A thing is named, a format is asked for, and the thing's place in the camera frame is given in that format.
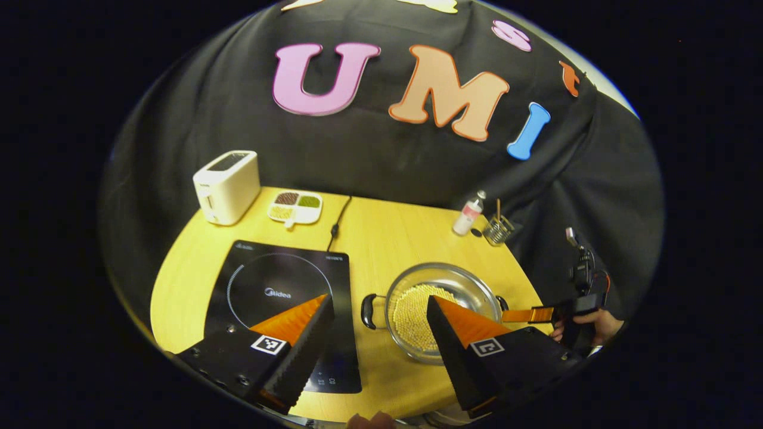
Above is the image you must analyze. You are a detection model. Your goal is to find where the white toaster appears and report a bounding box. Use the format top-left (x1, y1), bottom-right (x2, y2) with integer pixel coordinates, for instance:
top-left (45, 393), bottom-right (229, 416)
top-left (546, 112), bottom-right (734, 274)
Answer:
top-left (193, 150), bottom-right (261, 226)

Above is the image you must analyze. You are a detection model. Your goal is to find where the black power cable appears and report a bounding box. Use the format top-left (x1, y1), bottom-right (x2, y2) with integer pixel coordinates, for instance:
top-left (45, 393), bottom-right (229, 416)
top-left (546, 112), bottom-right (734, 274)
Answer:
top-left (326, 195), bottom-right (353, 252)

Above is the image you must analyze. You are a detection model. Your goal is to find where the wire mesh holder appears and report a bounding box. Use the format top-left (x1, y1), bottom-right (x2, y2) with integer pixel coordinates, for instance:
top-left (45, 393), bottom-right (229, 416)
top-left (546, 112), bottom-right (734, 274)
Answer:
top-left (482, 214), bottom-right (516, 247)

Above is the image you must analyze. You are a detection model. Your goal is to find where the clear bottle with pink label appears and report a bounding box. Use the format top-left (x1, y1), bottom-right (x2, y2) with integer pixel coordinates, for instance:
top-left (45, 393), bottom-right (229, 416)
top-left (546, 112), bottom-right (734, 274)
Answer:
top-left (452, 190), bottom-right (487, 237)

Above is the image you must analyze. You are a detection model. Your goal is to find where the white divided bean dish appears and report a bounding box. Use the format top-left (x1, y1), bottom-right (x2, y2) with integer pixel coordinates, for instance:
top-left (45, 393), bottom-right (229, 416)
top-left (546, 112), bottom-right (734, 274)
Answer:
top-left (268, 190), bottom-right (323, 229)

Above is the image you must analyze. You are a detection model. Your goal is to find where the black induction cooktop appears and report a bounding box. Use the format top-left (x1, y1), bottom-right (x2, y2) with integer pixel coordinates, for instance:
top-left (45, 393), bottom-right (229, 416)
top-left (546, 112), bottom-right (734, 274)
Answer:
top-left (204, 240), bottom-right (362, 394)

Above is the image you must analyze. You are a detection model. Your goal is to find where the steel pot with beads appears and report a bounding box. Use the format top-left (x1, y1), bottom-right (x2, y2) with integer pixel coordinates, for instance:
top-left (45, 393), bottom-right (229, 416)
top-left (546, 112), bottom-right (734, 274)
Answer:
top-left (361, 262), bottom-right (510, 365)

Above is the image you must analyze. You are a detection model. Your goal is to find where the black backdrop cloth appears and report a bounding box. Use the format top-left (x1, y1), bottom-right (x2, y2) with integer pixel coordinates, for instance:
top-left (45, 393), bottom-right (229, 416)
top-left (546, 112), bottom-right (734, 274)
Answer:
top-left (100, 0), bottom-right (665, 334)

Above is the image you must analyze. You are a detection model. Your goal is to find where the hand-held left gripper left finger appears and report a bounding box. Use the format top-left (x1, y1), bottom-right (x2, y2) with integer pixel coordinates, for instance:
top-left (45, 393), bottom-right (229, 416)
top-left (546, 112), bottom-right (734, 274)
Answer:
top-left (176, 293), bottom-right (336, 415)

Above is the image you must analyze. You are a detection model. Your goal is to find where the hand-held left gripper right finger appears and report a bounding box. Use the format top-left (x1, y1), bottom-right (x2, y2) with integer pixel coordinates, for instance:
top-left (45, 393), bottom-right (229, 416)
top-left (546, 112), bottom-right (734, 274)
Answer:
top-left (426, 295), bottom-right (582, 419)

